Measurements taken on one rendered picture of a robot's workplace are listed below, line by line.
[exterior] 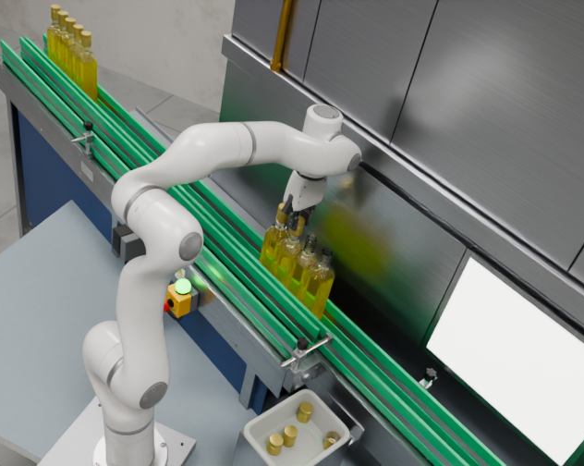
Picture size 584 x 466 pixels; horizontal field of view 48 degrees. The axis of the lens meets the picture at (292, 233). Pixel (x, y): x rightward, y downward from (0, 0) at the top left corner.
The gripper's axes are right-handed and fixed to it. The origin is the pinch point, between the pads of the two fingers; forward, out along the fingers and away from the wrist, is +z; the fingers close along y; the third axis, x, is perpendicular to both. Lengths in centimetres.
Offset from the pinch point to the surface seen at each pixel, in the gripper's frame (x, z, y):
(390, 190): 15.2, -15.7, -12.3
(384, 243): 18.9, -1.3, -12.3
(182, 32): -261, 83, -145
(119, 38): -306, 104, -123
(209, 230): -27.2, 21.6, 6.1
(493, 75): 27, -51, -15
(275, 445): 33, 35, 27
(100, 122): -91, 21, 6
